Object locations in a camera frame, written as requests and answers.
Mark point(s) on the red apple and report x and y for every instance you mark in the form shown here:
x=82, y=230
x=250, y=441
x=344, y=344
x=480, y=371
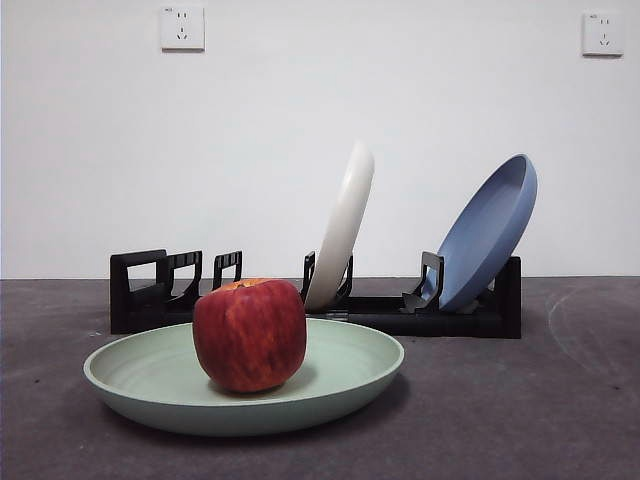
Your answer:
x=250, y=335

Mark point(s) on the green round plate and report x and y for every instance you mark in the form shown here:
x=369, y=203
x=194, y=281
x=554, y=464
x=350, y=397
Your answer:
x=150, y=370

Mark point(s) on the white round plate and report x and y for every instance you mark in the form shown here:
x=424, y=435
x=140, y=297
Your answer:
x=345, y=230

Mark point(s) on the black plate rack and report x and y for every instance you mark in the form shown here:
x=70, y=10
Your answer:
x=450, y=322

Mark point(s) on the blue round plate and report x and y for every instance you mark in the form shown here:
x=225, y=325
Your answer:
x=487, y=235

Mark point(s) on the white wall socket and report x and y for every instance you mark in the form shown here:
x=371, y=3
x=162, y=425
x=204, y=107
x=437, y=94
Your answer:
x=182, y=28
x=603, y=34

